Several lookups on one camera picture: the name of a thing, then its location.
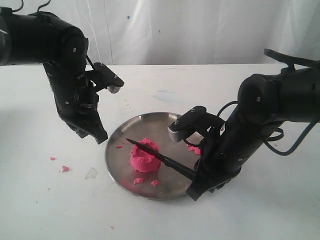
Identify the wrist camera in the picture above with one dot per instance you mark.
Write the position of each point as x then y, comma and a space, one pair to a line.
104, 78
195, 120

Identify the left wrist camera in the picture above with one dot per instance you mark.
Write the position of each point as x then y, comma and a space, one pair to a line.
104, 78

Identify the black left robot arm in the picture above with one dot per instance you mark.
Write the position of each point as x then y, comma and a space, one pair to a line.
43, 38

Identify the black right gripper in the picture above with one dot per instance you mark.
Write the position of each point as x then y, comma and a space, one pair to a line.
232, 152

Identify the pink dough lump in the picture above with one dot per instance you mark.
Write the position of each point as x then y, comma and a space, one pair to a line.
142, 161

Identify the clear tape scrap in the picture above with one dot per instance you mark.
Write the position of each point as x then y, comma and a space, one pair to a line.
91, 174

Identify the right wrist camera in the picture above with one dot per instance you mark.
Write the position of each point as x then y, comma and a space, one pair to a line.
195, 120

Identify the black knife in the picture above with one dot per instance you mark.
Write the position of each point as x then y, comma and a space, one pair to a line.
178, 167

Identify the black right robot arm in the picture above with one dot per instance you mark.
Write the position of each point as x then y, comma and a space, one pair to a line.
297, 93

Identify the pink smear right on plate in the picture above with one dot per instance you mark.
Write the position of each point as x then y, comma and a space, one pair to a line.
194, 148

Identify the pink crumb front of plate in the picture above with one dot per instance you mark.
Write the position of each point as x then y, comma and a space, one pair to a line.
138, 180

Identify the round metal plate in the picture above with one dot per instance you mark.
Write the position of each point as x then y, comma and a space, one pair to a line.
154, 126

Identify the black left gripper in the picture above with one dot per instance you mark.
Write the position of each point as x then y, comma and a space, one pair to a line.
75, 100

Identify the white plastic backdrop sheet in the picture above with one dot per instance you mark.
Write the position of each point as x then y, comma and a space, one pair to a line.
188, 32

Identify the pink crumb beside front crumb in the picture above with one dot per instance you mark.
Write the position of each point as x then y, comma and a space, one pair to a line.
154, 183

